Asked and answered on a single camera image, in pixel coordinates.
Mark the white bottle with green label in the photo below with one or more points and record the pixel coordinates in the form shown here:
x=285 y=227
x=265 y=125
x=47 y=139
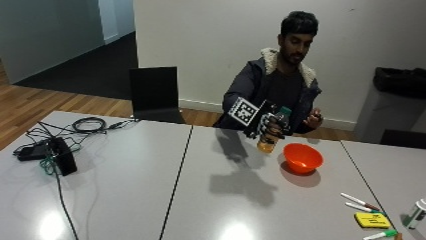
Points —
x=417 y=213

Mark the black chair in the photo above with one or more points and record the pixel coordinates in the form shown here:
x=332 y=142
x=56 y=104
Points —
x=403 y=138
x=154 y=95

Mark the white marker cube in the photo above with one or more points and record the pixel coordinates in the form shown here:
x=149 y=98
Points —
x=244 y=111

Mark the black flat device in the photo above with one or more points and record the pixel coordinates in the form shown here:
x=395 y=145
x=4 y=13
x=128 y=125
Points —
x=31 y=152

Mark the yellow sponge eraser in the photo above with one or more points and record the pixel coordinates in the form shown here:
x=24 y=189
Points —
x=371 y=220

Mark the white marker with green cap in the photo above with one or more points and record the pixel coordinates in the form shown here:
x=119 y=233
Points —
x=379 y=235
x=363 y=208

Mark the grey bin with black bag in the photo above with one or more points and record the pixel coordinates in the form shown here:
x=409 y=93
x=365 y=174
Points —
x=393 y=103

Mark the the person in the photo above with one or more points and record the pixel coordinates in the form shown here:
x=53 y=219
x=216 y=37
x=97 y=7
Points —
x=284 y=80

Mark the orange plastic bowl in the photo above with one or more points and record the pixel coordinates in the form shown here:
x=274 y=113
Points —
x=302 y=158

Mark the white marker with red cap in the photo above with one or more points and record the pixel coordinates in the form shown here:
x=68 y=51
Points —
x=359 y=201

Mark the orange juice bottle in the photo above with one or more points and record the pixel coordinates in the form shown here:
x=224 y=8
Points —
x=272 y=135

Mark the black device box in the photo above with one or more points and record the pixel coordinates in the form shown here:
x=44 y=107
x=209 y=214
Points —
x=63 y=156

